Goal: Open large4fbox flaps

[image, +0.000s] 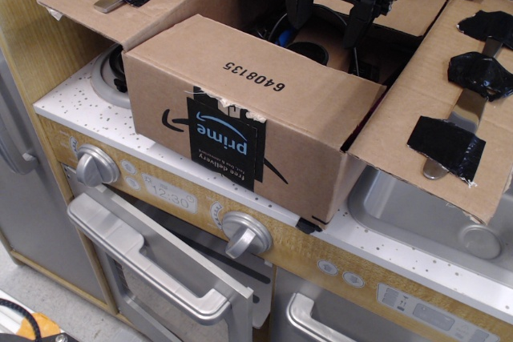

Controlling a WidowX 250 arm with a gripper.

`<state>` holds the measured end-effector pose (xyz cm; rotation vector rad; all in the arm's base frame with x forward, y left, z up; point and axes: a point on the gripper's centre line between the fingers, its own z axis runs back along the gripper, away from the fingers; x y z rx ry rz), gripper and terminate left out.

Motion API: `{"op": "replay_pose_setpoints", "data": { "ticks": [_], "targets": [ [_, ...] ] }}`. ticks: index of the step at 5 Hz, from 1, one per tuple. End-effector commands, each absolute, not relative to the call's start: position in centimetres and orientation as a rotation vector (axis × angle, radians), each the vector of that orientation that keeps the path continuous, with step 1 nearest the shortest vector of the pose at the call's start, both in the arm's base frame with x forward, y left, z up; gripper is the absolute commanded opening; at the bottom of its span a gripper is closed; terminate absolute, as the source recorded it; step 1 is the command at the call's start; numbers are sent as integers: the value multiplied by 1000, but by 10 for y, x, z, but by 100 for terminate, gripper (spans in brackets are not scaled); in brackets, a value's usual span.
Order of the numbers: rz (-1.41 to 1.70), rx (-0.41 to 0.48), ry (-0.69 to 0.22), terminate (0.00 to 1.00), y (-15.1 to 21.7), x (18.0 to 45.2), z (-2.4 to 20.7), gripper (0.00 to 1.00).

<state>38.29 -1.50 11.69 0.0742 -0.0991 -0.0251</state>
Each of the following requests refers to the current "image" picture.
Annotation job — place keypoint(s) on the grey toy stove burner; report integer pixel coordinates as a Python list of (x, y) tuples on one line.
[(108, 78)]

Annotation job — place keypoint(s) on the left silver oven knob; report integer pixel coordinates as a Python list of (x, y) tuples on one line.
[(95, 166)]

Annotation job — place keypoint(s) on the brown cardboard prime box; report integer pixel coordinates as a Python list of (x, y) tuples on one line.
[(291, 130)]

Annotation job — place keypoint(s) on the silver toy dishwasher door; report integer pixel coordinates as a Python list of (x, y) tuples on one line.
[(360, 318)]

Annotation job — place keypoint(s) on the grey toy fridge door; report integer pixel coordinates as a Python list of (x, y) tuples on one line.
[(34, 222)]

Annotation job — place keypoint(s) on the right silver oven knob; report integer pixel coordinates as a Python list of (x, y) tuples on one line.
[(245, 234)]

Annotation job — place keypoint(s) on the silver toy sink basin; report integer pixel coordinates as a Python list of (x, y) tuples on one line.
[(405, 212)]

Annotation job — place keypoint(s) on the black round object in box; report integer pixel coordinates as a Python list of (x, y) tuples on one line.
[(310, 50)]

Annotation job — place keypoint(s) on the toy kitchen play set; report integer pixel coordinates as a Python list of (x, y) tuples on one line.
[(432, 295)]

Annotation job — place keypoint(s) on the silver oven knob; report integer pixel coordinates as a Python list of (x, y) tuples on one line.
[(95, 166), (245, 234)]

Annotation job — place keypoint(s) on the orange and black floor object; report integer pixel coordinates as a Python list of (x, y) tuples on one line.
[(34, 326)]

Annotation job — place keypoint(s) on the metal strip on left flap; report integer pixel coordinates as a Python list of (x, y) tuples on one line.
[(107, 6)]

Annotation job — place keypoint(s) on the silver toy oven door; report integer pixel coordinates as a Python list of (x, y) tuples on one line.
[(170, 279)]

